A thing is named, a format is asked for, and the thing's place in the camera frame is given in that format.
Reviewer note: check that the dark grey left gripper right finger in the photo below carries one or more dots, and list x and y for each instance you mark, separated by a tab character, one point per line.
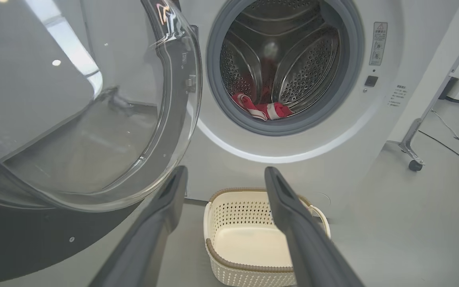
309	247

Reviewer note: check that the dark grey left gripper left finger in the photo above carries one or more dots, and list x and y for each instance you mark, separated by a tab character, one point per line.
142	239

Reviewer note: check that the black caster wheel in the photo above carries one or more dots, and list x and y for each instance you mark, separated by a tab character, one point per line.
415	165

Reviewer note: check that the red and white garment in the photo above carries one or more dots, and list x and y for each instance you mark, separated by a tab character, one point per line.
277	109

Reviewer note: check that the black door lock slot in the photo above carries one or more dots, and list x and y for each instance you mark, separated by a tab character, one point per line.
371	81

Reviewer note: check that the grey rubber door gasket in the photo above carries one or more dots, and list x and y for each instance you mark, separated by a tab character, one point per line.
213	79

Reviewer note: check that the round glass washer door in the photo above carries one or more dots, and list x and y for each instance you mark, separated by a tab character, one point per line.
54	119

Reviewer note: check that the stainless steel washing machine drum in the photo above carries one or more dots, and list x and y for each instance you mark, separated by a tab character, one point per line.
305	67

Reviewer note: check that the grey warning sticker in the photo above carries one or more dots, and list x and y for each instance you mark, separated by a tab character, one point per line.
378	44

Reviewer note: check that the white partition board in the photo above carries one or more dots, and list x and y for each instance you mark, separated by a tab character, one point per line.
432	59

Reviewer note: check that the white washing machine body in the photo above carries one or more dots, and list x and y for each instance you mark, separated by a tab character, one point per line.
333	167

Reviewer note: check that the metal cart leg with caster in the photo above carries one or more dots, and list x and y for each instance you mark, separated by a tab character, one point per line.
408	139

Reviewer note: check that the cream perforated laundry basket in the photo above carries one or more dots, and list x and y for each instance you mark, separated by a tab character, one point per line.
245	243

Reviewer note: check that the small printed text sticker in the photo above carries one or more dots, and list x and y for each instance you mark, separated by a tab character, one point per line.
398	95

